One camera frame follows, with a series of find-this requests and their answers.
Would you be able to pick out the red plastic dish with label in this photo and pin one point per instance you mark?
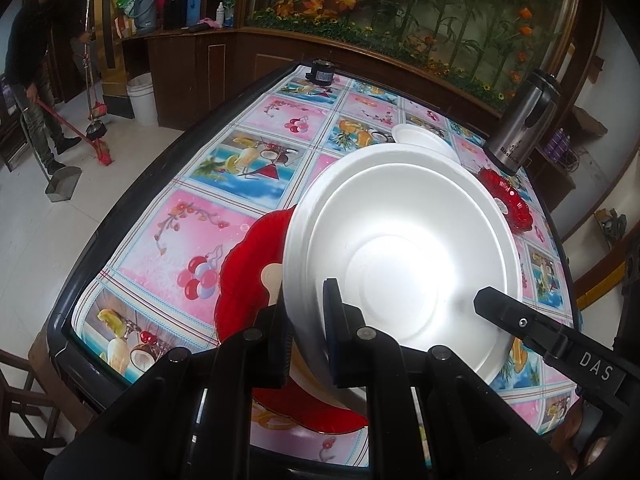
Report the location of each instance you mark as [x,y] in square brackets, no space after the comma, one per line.
[510,203]

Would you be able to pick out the small black jar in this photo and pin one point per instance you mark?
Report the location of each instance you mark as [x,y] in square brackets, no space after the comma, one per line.
[321,72]

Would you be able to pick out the stainless steel thermos jug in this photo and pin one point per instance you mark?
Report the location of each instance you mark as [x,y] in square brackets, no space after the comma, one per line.
[525,120]

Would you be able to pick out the colourful fruit pattern tablecloth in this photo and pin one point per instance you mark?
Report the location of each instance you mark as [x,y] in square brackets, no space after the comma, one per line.
[169,282]

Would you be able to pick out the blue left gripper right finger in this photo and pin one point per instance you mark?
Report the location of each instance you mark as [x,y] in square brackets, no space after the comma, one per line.
[359,354]

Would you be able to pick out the red broom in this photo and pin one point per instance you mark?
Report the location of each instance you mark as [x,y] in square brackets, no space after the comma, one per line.
[103,153]

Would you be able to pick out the white plastic bucket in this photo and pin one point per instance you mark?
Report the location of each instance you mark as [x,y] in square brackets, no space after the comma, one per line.
[140,91]

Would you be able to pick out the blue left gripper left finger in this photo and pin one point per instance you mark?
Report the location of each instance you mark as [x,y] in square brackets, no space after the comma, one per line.
[270,354]

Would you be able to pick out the purple bottles pair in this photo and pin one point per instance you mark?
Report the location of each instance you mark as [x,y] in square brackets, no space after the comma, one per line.
[557,146]

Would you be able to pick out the large white foam bowl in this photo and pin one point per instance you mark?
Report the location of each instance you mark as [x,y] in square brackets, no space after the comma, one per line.
[411,237]

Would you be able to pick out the man in dark clothes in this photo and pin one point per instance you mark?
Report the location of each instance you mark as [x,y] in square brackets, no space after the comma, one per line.
[28,77]

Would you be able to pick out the flower mural panel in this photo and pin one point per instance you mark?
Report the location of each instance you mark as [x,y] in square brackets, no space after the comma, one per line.
[485,48]

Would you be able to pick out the small white foam bowl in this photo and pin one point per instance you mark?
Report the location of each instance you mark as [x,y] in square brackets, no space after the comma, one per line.
[423,138]

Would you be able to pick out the grey dustpan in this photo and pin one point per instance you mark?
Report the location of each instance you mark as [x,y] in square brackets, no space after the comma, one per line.
[61,185]

